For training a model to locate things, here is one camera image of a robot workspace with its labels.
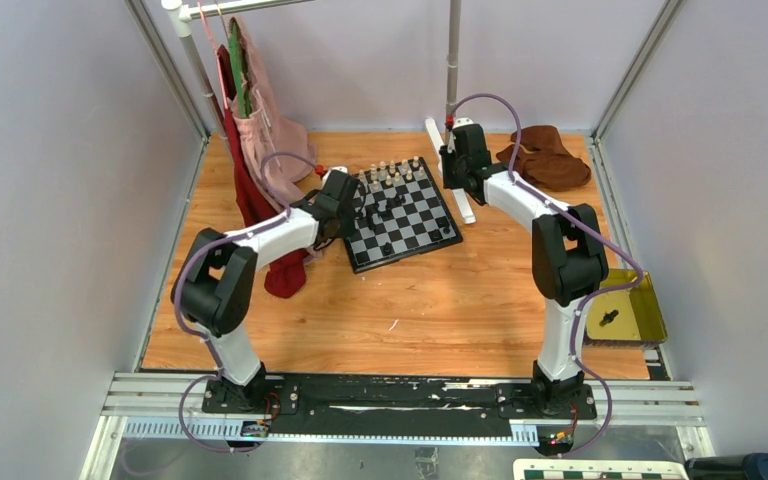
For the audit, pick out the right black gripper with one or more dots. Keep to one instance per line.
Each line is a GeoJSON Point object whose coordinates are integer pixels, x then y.
{"type": "Point", "coordinates": [448, 156]}

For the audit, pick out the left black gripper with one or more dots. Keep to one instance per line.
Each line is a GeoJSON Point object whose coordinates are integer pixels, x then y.
{"type": "Point", "coordinates": [348, 228]}

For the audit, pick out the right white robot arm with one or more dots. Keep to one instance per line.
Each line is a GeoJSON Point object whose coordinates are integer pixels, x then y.
{"type": "Point", "coordinates": [568, 258]}

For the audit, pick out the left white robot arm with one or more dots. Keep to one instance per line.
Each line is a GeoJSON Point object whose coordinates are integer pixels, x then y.
{"type": "Point", "coordinates": [212, 293]}

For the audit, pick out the black white chessboard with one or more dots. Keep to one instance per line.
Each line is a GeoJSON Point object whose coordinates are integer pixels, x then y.
{"type": "Point", "coordinates": [400, 212]}

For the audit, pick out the pink hanging garment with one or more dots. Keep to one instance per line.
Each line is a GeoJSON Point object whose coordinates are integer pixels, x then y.
{"type": "Point", "coordinates": [270, 141]}

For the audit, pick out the brown cloth pile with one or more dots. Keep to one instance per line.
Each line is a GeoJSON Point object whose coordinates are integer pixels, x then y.
{"type": "Point", "coordinates": [542, 159]}

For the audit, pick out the red hanging garment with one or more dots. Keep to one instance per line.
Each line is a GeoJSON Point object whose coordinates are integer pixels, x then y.
{"type": "Point", "coordinates": [286, 275]}

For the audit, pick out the green clothes hanger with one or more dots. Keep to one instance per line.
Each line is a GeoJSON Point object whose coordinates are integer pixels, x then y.
{"type": "Point", "coordinates": [240, 69]}

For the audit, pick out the black piece in tray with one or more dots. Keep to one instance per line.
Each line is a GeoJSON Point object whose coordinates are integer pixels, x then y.
{"type": "Point", "coordinates": [609, 317]}

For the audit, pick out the yellow transparent tray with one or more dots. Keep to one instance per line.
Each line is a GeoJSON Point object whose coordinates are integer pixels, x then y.
{"type": "Point", "coordinates": [640, 323]}

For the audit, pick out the dark blue object corner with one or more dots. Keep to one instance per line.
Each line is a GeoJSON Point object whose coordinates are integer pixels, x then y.
{"type": "Point", "coordinates": [753, 466]}

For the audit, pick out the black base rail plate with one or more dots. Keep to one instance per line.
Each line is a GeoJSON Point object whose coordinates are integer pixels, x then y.
{"type": "Point", "coordinates": [393, 406]}

